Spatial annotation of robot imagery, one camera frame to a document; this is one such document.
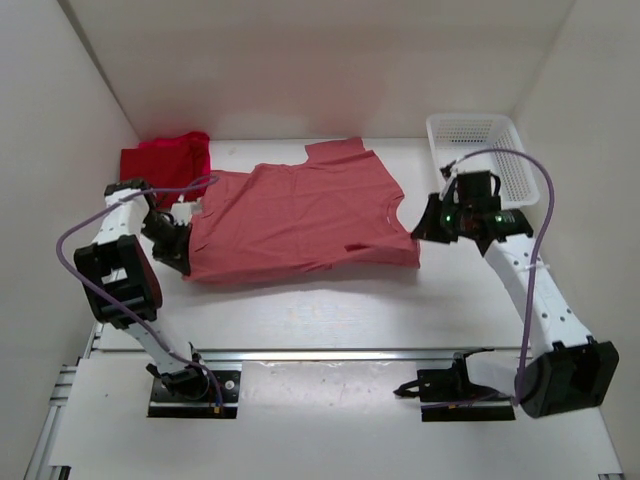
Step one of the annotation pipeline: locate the magenta t shirt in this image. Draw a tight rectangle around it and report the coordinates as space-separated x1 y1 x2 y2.
139 132 211 188

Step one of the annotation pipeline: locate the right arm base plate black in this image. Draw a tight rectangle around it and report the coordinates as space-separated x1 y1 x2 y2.
394 354 516 423

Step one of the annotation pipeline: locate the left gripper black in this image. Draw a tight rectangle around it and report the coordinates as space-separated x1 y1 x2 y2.
140 211 193 276

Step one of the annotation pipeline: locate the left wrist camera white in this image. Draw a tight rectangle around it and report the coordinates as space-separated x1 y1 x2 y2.
169 201 202 225

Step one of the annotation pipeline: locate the dark red t shirt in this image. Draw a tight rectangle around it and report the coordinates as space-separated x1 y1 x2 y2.
119 143 210 189

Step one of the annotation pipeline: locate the aluminium frame rail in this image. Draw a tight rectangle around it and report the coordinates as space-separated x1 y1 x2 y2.
24 209 624 480

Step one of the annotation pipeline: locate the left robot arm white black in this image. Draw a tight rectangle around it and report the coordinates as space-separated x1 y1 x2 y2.
73 178 211 400

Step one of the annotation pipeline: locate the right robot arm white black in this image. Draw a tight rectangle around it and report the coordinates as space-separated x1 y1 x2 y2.
411 171 619 418

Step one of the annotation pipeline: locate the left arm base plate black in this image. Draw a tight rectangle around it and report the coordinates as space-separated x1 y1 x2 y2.
147 370 241 420

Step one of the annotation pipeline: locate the white plastic laundry basket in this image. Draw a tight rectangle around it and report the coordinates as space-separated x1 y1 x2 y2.
426 113 540 209

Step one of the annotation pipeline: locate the salmon pink t shirt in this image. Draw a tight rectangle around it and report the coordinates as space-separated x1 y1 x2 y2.
184 138 420 285

